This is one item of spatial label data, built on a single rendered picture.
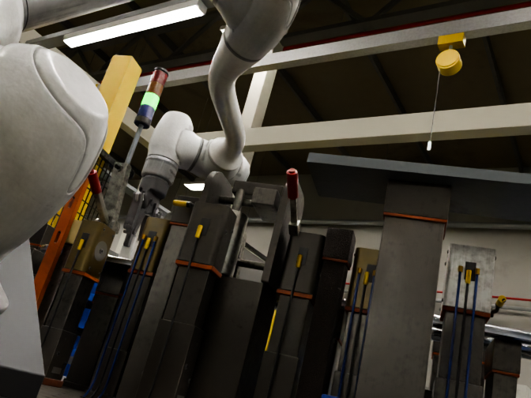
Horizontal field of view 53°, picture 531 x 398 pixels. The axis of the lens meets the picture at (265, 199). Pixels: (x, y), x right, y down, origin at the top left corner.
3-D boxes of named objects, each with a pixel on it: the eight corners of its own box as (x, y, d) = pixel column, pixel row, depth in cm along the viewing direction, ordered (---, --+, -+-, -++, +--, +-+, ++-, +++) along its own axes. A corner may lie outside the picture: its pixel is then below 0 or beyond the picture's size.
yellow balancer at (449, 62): (453, 153, 319) (466, 40, 350) (449, 144, 311) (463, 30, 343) (426, 154, 328) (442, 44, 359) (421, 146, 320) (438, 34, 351)
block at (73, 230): (33, 379, 116) (92, 226, 130) (23, 377, 113) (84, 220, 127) (20, 376, 117) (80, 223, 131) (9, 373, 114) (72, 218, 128)
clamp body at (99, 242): (62, 390, 111) (118, 234, 124) (33, 385, 103) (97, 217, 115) (36, 383, 113) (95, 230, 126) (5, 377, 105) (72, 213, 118)
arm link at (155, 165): (183, 172, 148) (177, 191, 146) (154, 168, 151) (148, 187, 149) (171, 156, 141) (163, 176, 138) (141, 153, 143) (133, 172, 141)
